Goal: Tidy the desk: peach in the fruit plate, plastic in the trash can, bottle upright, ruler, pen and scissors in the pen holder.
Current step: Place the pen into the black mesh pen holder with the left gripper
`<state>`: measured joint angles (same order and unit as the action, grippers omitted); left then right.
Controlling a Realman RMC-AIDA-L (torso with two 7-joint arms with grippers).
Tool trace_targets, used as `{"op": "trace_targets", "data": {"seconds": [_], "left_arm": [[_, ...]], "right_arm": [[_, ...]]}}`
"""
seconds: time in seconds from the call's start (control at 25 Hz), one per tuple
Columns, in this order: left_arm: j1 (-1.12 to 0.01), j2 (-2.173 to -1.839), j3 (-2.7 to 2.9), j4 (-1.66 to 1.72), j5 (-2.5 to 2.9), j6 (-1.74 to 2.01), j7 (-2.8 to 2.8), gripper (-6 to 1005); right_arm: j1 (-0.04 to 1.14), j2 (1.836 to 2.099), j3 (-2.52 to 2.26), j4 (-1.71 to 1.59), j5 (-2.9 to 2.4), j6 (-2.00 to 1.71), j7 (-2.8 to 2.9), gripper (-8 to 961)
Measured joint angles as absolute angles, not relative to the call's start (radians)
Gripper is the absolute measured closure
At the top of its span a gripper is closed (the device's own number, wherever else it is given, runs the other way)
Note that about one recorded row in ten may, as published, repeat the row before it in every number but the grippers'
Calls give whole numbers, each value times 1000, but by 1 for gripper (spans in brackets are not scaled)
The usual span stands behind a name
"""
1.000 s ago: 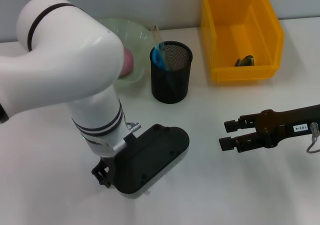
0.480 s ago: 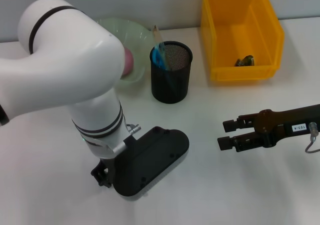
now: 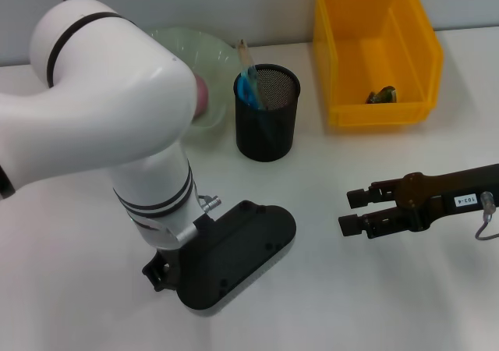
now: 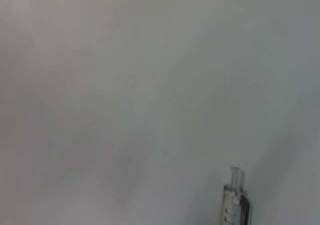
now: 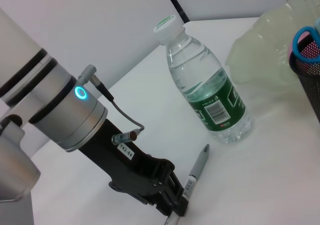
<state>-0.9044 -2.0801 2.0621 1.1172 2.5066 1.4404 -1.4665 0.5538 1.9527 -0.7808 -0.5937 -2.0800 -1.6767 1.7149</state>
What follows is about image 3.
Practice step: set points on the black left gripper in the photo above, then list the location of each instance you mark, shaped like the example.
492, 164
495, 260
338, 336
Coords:
163, 273

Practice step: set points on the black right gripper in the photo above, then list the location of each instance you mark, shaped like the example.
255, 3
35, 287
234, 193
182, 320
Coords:
440, 195

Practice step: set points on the green plastic wrapper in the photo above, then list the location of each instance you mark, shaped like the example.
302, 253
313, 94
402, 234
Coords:
382, 95

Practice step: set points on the blue scissors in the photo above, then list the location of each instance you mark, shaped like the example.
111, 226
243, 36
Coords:
245, 89

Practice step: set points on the pink peach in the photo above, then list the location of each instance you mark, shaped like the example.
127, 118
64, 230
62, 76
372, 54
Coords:
202, 97

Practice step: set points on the clear plastic ruler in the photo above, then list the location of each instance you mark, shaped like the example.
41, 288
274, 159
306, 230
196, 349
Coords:
245, 56

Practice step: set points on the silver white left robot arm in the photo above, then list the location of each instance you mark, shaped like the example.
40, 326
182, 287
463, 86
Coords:
97, 93

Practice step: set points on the black mesh pen holder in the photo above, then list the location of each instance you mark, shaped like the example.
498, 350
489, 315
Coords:
265, 140

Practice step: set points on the green glass fruit plate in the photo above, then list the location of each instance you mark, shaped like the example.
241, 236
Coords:
210, 54

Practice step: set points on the yellow plastic bin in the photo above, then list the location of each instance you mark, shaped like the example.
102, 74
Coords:
370, 47

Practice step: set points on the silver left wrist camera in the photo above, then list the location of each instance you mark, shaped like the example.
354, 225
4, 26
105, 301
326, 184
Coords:
234, 249

